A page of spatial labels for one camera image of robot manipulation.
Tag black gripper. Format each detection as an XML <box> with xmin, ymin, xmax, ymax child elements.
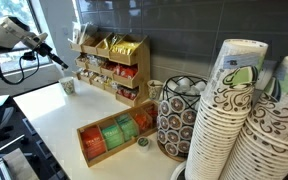
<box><xmin>33</xmin><ymin>42</ymin><xmax>69</xmax><ymax>70</ymax></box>

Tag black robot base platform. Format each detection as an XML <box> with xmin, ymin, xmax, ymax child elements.
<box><xmin>0</xmin><ymin>96</ymin><xmax>70</xmax><ymax>180</ymax></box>

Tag patterned paper cup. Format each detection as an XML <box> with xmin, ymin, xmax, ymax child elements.
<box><xmin>146</xmin><ymin>79</ymin><xmax>165</xmax><ymax>103</ymax></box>
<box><xmin>58</xmin><ymin>76</ymin><xmax>76</xmax><ymax>96</ymax></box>

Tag green lid coffee pod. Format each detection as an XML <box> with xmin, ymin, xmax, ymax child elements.
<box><xmin>136</xmin><ymin>135</ymin><xmax>152</xmax><ymax>153</ymax></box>

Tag tall paper cup stack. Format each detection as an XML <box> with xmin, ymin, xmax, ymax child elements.
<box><xmin>218</xmin><ymin>54</ymin><xmax>288</xmax><ymax>180</ymax></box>
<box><xmin>184</xmin><ymin>38</ymin><xmax>269</xmax><ymax>180</ymax></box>

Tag wrapped paper cup stack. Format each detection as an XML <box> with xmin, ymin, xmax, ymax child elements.
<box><xmin>252</xmin><ymin>59</ymin><xmax>282</xmax><ymax>104</ymax></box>

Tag brown sugar packets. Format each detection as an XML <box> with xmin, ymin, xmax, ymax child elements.
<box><xmin>76</xmin><ymin>54</ymin><xmax>88</xmax><ymax>66</ymax></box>

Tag white stir stick packets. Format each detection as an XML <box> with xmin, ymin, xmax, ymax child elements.
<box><xmin>71</xmin><ymin>21</ymin><xmax>98</xmax><ymax>46</ymax></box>

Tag clear white packets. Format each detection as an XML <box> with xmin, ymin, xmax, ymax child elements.
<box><xmin>85</xmin><ymin>54</ymin><xmax>105</xmax><ymax>66</ymax></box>

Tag red sugar packets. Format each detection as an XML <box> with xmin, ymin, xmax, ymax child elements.
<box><xmin>114</xmin><ymin>63</ymin><xmax>139</xmax><ymax>79</ymax></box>
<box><xmin>102</xmin><ymin>61</ymin><xmax>117</xmax><ymax>72</ymax></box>

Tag yellow sweetener packets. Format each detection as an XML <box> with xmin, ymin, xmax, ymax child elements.
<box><xmin>101</xmin><ymin>33</ymin><xmax>123</xmax><ymax>51</ymax></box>
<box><xmin>110</xmin><ymin>40</ymin><xmax>142</xmax><ymax>56</ymax></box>

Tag glass window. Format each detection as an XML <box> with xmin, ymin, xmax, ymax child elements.
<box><xmin>0</xmin><ymin>0</ymin><xmax>52</xmax><ymax>79</ymax></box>

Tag wooden condiment rack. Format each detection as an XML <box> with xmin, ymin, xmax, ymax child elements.
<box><xmin>68</xmin><ymin>31</ymin><xmax>152</xmax><ymax>108</ymax></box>

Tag red tea packets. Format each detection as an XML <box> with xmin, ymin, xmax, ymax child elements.
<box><xmin>146</xmin><ymin>105</ymin><xmax>159</xmax><ymax>123</ymax></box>
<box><xmin>80</xmin><ymin>125</ymin><xmax>107</xmax><ymax>160</ymax></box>

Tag light green tea packets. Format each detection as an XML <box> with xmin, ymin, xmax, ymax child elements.
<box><xmin>114</xmin><ymin>113</ymin><xmax>140</xmax><ymax>141</ymax></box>

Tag orange tea packets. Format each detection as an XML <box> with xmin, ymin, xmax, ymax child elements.
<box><xmin>132</xmin><ymin>111</ymin><xmax>153</xmax><ymax>132</ymax></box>

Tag wooden tea box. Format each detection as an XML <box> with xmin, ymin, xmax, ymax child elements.
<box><xmin>76</xmin><ymin>100</ymin><xmax>159</xmax><ymax>168</ymax></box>

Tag grey metal plate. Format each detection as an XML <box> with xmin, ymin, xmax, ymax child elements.
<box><xmin>2</xmin><ymin>148</ymin><xmax>40</xmax><ymax>180</ymax></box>

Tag white pods pile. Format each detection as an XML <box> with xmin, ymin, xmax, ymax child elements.
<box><xmin>170</xmin><ymin>77</ymin><xmax>207</xmax><ymax>98</ymax></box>

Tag black wire pod carousel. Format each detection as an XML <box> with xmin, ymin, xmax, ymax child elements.
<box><xmin>156</xmin><ymin>74</ymin><xmax>208</xmax><ymax>163</ymax></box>

